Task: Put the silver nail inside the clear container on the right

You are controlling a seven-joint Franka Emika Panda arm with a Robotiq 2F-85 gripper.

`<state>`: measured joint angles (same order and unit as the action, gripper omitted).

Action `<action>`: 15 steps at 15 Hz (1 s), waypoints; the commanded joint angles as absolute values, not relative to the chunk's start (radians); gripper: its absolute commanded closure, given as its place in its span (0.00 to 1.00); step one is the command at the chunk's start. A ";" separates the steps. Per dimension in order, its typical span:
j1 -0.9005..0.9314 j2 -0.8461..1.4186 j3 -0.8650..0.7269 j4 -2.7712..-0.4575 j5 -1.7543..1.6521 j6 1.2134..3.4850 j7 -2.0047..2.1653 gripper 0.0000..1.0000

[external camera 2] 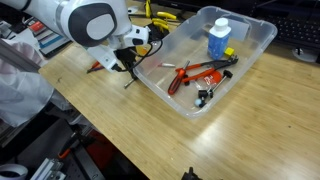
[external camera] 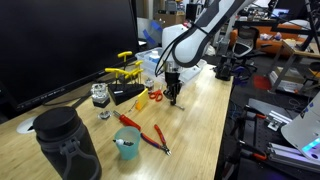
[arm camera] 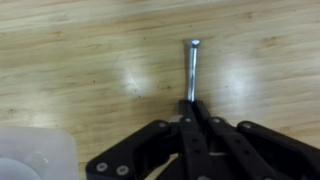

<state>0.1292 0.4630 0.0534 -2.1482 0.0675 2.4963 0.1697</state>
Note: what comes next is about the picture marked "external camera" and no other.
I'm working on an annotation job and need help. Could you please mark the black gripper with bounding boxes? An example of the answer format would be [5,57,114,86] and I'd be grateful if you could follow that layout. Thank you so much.
[162,61,183,107]

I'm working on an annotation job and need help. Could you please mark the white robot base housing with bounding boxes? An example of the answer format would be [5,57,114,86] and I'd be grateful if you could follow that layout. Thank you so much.
[280,91,320,164]

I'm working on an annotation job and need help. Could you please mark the clear plastic storage container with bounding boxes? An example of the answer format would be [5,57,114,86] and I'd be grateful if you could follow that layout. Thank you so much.
[134,47,208,93]

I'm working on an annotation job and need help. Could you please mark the small silver metal cylinder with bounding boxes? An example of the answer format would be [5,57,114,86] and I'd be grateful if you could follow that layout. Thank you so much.
[144,78,156,93]

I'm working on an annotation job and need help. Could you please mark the yellow plastic block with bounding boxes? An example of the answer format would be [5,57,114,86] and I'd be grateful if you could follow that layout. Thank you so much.
[134,88,149,111]

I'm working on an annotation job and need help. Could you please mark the thin silver allen wrench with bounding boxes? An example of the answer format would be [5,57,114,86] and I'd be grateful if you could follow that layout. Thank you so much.
[127,99,138,113]

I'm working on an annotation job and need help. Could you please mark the black hex key stand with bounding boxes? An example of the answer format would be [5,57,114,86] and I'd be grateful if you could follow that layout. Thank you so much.
[107,83,146,107]

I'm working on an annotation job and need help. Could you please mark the black clamp device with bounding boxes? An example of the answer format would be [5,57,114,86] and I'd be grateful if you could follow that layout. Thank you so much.
[213,53,238,82]

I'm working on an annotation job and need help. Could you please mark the clear panel with blue tape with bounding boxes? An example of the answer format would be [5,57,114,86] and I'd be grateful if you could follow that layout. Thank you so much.
[137,17,165,48]

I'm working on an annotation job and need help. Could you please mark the black white marker pen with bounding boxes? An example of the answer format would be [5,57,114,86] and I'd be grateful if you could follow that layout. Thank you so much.
[112,138,135,148]

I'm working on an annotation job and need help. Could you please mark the teal plastic cup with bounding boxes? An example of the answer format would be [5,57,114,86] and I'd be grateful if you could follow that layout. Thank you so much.
[113,126,142,161]

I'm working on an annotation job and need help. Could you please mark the small silver metal nut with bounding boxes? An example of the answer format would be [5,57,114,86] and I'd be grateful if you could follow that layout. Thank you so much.
[96,110,112,121]

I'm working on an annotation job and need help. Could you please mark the brown cardboard box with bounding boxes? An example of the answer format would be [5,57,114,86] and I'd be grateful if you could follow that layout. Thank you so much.
[153,12,186,29]

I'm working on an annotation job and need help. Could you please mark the grey mesh office chair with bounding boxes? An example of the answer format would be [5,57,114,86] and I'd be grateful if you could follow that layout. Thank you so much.
[231,26,265,60]

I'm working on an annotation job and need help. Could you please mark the orange sofa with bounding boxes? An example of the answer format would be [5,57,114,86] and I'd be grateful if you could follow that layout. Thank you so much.
[229,24,320,56]

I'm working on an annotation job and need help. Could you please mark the black insulated water bottle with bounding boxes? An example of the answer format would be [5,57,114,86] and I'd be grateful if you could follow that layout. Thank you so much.
[32,106,103,180]

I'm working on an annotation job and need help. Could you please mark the large black monitor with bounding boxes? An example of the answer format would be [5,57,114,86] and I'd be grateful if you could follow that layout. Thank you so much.
[0,0,141,113]

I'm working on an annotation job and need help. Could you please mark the wooden side table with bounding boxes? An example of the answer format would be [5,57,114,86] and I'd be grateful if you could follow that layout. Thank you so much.
[269,38,320,94]

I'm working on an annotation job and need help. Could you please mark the orange handled scissors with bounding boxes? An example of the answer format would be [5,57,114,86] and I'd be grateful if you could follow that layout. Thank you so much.
[148,84,164,103]

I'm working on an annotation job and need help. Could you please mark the red handled screwdriver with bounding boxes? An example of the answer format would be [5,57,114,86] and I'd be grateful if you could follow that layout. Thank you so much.
[112,110,142,132]

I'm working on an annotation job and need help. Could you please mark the red handled pliers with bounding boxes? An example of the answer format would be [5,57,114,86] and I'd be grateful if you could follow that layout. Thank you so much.
[139,124,173,157]

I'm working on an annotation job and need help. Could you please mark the black monitor cable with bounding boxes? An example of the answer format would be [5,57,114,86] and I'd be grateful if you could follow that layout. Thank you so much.
[41,92,93,108]

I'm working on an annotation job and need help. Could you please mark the silver aluminium extrusion rail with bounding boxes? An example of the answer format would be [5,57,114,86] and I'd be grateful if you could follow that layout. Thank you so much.
[266,141,320,174]

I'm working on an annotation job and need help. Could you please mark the white round cable grommet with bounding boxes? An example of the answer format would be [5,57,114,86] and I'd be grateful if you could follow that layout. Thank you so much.
[16,116,38,136]

